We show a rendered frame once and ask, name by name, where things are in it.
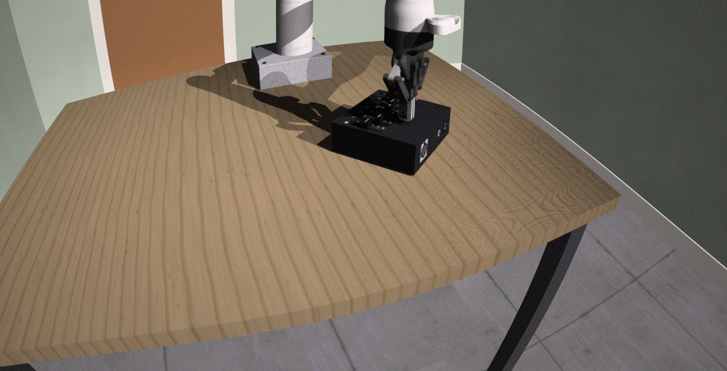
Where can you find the black lighting desk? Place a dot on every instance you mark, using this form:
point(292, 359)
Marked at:
point(372, 131)

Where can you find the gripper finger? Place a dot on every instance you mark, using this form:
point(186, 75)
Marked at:
point(397, 88)
point(421, 72)

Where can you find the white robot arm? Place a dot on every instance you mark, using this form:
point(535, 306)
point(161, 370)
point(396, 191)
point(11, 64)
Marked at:
point(294, 22)

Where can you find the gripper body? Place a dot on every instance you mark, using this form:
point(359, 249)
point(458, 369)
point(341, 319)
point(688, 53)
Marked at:
point(406, 47)

